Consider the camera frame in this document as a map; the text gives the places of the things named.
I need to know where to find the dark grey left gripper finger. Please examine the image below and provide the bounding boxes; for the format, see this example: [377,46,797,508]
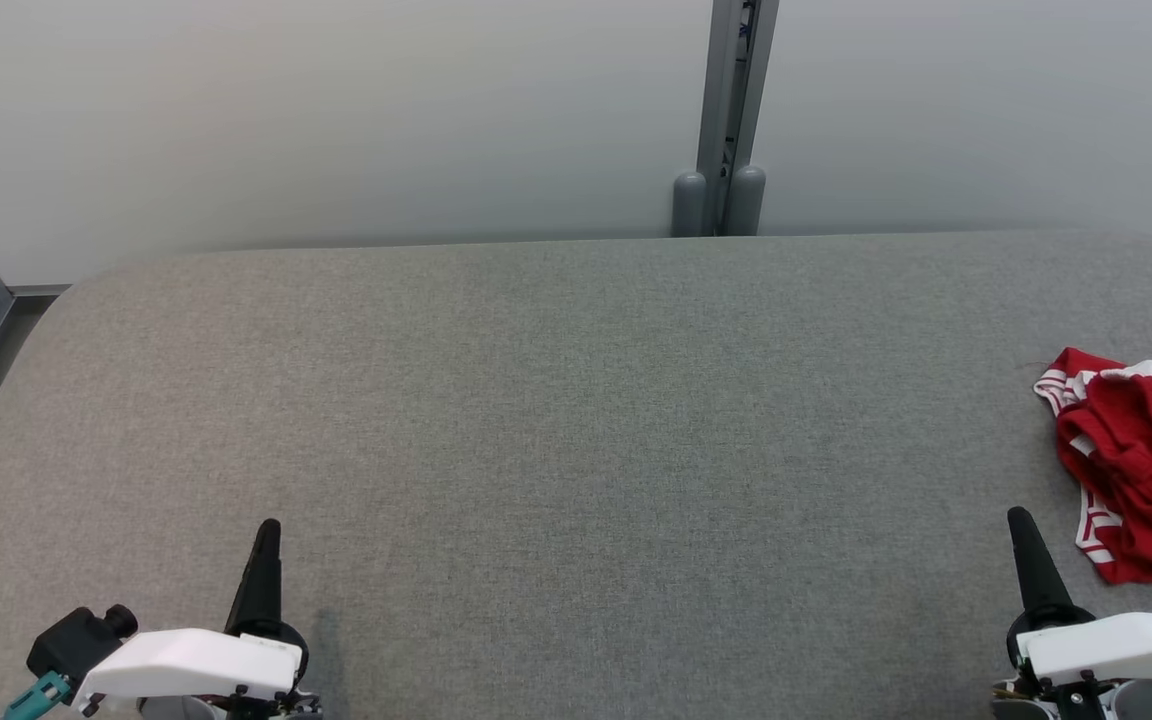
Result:
[226,518,284,635]

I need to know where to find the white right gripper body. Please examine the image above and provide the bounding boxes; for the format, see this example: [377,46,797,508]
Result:
[992,603,1152,720]

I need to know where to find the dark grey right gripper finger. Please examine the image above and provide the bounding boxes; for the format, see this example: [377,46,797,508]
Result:
[1008,506,1073,619]

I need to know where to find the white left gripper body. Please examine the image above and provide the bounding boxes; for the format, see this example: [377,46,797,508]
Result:
[74,618,323,720]

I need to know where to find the red Bulls basketball jersey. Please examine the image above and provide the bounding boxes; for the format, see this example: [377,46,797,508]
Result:
[1034,347,1152,586]

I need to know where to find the teal left camera cable connector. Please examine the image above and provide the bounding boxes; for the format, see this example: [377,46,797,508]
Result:
[4,670,72,720]

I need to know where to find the grey partition post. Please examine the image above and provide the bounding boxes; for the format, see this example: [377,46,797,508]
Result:
[671,0,779,238]

